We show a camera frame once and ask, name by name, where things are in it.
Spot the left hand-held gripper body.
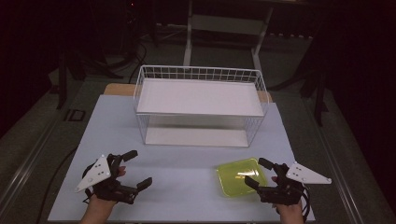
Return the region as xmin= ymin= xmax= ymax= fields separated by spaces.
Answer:
xmin=74 ymin=150 xmax=140 ymax=205

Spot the black metal stand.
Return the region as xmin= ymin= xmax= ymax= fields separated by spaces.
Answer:
xmin=298 ymin=59 xmax=332 ymax=128
xmin=55 ymin=50 xmax=87 ymax=110

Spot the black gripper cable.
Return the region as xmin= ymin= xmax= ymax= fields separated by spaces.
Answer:
xmin=299 ymin=184 xmax=312 ymax=223

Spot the black floor box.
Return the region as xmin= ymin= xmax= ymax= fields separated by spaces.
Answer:
xmin=63 ymin=108 xmax=87 ymax=122

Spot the white wire shelf rack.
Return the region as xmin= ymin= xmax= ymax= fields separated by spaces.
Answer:
xmin=133 ymin=63 xmax=271 ymax=149

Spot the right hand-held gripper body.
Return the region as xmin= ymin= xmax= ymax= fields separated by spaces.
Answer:
xmin=257 ymin=161 xmax=332 ymax=207

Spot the metal floor rail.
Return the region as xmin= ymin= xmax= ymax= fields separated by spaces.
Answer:
xmin=0 ymin=116 xmax=64 ymax=216
xmin=302 ymin=94 xmax=362 ymax=224

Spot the white metal stand frame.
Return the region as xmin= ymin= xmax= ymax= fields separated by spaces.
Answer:
xmin=182 ymin=0 xmax=276 ymax=73

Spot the green square plate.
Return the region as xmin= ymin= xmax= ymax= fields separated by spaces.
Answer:
xmin=216 ymin=157 xmax=269 ymax=199

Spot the pale blue table mat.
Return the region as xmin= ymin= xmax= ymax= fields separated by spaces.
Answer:
xmin=47 ymin=93 xmax=316 ymax=223

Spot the person's left hand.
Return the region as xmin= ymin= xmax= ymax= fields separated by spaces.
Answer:
xmin=88 ymin=165 xmax=127 ymax=209

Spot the bundle of black cables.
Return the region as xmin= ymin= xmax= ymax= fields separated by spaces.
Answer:
xmin=78 ymin=36 xmax=149 ymax=84

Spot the person's right hand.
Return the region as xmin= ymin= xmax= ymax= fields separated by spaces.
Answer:
xmin=271 ymin=175 xmax=305 ymax=217

